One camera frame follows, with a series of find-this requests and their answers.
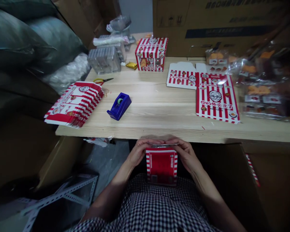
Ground person's left hand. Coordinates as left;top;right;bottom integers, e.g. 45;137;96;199
127;138;166;168

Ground person's right hand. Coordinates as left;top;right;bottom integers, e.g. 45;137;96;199
163;137;199;170

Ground red striped carton box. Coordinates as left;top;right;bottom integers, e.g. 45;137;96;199
145;142;180;187

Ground wooden table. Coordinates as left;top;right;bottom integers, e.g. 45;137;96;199
55;32;290;144

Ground blue tape dispenser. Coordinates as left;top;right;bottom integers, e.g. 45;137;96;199
106;92;132;121

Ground crumpled plastic wrapper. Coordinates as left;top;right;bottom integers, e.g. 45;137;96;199
83;136;116;148

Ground large flat striped carton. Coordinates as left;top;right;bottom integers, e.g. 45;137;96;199
195;72;241;125

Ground small flat striped carton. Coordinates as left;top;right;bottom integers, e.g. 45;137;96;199
166;62;208;90

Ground person's body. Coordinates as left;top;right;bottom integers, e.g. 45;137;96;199
67;173;223;232

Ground stack of flat striped cartons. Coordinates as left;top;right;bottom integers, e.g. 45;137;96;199
43;81;105;130

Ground assembled striped window box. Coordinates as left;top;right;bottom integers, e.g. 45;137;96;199
135;37;169;72

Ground clear plastic box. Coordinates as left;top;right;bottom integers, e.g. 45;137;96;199
87;46;121;75

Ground pile of bagged toy food packs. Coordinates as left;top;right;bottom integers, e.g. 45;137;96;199
205;41;290;122

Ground stack of clear plastic trays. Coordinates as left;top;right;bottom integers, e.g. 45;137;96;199
92;34;128;58

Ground clear bag of plastic parts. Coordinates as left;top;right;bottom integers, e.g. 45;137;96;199
41;53;92;96

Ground brown cardboard bin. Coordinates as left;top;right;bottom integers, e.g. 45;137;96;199
239;141;290;232

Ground clear plastic blister shells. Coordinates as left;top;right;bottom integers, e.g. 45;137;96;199
106;15;136;44

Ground large brown cardboard box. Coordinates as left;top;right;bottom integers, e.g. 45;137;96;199
152;0;290;58

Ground dark green plastic sack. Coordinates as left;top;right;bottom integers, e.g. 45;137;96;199
0;0;88;116

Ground yellow handled scissors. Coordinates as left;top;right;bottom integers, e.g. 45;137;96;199
93;77;114;85

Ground grey perforated metal angle frame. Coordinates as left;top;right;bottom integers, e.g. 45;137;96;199
17;173;99;232

